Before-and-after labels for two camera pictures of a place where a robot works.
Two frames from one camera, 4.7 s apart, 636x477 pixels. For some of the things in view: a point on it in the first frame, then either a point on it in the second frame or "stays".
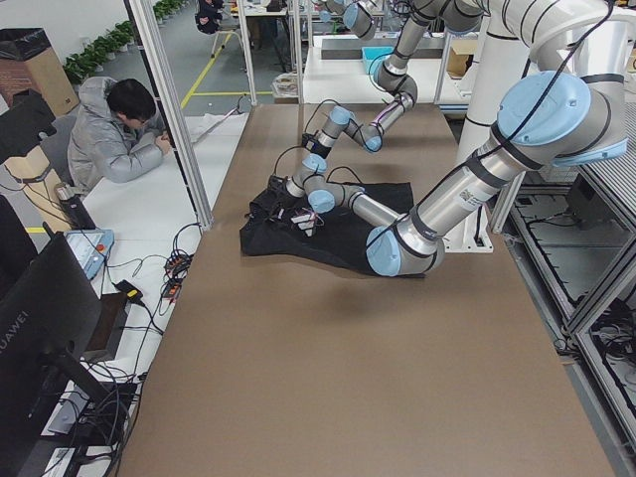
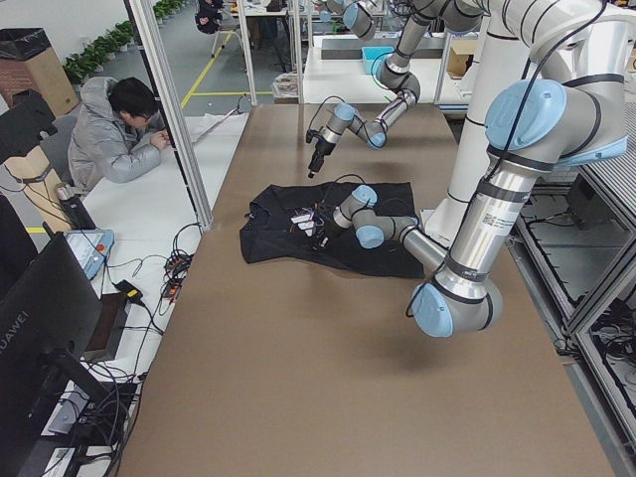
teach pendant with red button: x=90 y=247 stays
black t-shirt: x=280 y=226 stays
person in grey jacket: x=116 y=132 stays
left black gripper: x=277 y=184 to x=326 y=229
